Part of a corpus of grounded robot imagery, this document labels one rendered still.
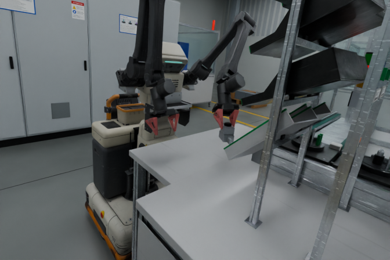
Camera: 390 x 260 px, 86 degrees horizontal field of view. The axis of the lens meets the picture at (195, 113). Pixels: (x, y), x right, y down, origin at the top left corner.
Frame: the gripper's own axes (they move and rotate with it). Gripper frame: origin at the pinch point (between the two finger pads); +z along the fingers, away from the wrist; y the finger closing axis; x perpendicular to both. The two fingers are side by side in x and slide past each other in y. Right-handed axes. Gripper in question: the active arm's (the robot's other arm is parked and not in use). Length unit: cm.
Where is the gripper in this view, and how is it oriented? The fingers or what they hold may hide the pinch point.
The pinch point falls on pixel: (227, 127)
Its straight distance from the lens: 85.2
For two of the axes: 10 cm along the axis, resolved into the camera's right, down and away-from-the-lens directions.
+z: 0.3, 9.0, -4.4
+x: -1.9, 4.4, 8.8
